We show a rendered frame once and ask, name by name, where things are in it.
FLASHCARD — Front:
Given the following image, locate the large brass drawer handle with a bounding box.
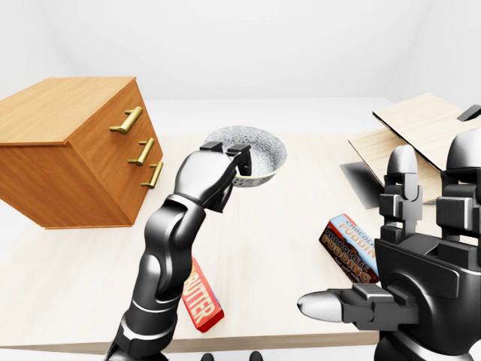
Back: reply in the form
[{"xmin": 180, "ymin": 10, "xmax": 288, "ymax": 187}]
[{"xmin": 109, "ymin": 106, "xmax": 144, "ymax": 135}]

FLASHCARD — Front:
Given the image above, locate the red butter box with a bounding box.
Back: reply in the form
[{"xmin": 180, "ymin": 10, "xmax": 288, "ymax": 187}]
[{"xmin": 181, "ymin": 256, "xmax": 225, "ymax": 334}]

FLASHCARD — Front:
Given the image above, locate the small brass drawer handle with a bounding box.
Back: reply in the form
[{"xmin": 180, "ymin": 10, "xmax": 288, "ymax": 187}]
[{"xmin": 141, "ymin": 161, "xmax": 165, "ymax": 190}]

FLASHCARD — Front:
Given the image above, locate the chocolate pudding box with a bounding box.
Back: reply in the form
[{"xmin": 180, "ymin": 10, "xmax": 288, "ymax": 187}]
[{"xmin": 318, "ymin": 213, "xmax": 380, "ymax": 285}]

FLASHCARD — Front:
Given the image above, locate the wooden drawer with mid-size handle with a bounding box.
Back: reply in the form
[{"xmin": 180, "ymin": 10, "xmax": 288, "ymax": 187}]
[{"xmin": 92, "ymin": 111, "xmax": 159, "ymax": 208}]

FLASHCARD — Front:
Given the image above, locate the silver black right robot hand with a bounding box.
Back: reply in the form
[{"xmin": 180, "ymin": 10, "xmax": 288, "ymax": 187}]
[{"xmin": 297, "ymin": 127, "xmax": 481, "ymax": 355}]

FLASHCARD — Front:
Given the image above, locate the wooden drawer with smallest handle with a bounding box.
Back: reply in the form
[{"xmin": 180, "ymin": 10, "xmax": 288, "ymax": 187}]
[{"xmin": 112, "ymin": 137, "xmax": 165, "ymax": 227}]

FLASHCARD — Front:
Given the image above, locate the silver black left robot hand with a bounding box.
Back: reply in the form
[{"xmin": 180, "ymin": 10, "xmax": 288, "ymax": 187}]
[{"xmin": 173, "ymin": 141, "xmax": 252, "ymax": 214}]

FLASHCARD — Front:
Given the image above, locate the wooden cabinet with drawers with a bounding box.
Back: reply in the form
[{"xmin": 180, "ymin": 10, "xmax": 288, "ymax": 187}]
[{"xmin": 0, "ymin": 77, "xmax": 165, "ymax": 229}]

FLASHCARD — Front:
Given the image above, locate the wooden drawer with largest handle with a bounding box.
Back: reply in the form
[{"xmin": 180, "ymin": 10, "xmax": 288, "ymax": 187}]
[{"xmin": 65, "ymin": 78, "xmax": 150, "ymax": 182}]

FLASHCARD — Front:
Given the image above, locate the black white patterned bowl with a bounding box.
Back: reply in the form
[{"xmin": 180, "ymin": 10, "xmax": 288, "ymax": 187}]
[{"xmin": 202, "ymin": 125, "xmax": 288, "ymax": 189}]

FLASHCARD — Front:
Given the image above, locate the mid-size brass drawer handle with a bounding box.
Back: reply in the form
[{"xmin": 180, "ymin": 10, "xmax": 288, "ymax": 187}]
[{"xmin": 127, "ymin": 138, "xmax": 156, "ymax": 167}]

